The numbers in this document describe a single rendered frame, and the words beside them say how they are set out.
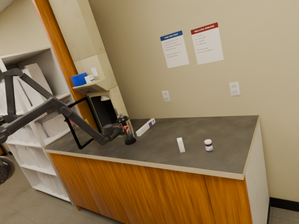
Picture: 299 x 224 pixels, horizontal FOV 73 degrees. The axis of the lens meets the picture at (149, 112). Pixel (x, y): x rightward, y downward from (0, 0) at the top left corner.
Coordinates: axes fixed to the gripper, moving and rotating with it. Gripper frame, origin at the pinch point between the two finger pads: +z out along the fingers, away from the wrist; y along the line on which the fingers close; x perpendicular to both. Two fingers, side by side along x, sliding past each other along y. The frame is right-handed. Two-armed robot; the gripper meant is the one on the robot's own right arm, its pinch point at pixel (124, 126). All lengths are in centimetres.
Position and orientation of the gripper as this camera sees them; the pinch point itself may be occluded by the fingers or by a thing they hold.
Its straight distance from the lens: 172.6
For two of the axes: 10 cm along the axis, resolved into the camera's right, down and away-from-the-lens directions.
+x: 2.8, 9.1, 3.1
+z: 5.2, -4.2, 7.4
